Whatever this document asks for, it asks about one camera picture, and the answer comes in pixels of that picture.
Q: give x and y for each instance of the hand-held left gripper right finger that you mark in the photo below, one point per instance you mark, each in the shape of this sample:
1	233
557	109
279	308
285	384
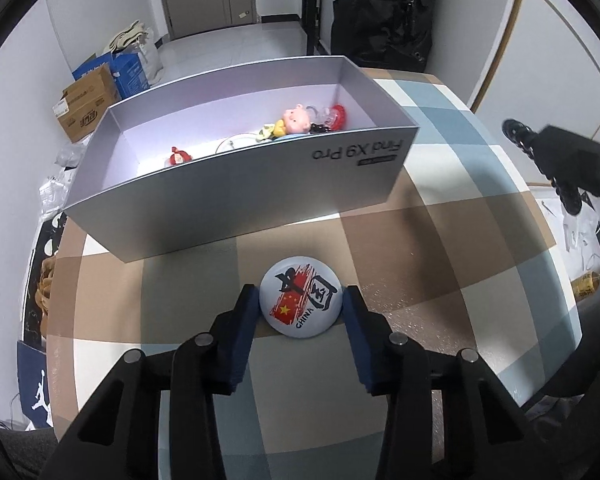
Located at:
355	330

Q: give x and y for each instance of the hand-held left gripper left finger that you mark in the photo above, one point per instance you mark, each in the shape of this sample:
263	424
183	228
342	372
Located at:
245	330

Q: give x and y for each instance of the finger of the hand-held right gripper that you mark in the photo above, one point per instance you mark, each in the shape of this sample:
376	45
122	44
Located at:
580	160

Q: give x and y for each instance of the round white pin badge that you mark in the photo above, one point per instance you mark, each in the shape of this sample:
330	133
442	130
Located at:
300	280

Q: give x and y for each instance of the grey cardboard box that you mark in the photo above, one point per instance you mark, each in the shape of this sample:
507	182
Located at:
260	195

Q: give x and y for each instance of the thin white hoop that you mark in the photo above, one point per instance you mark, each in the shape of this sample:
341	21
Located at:
237	139

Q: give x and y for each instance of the white plastic bags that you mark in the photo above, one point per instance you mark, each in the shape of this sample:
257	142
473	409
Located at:
587	232

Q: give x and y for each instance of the yellow drink bottle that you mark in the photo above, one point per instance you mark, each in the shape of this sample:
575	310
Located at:
587	285

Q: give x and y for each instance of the checked tablecloth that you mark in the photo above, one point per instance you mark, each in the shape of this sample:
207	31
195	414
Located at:
455	210

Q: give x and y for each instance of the brown suede boot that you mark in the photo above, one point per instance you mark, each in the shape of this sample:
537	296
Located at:
45	290

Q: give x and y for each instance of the black white sneaker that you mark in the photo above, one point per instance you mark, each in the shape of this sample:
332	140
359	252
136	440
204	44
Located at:
55	235

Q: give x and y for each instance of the dark blue Jordan bag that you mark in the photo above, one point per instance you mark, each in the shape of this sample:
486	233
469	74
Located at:
37	390

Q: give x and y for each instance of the silver plastic bag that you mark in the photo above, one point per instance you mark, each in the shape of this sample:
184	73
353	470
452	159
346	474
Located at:
55	192

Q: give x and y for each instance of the grey plastic bag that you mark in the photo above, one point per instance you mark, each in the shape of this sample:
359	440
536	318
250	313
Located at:
72	155

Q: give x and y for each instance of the black backpack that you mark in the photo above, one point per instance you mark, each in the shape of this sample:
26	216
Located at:
380	10

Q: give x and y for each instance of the brown cardboard box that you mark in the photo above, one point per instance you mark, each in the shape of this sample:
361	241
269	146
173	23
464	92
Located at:
87	105

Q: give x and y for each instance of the blue cardboard box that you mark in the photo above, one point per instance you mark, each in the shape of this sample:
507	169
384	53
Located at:
127	72

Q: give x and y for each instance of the black metal rack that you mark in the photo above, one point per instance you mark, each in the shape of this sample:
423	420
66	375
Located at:
315	5

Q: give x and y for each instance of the beige tote bag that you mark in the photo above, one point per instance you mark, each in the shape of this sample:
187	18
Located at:
135	42

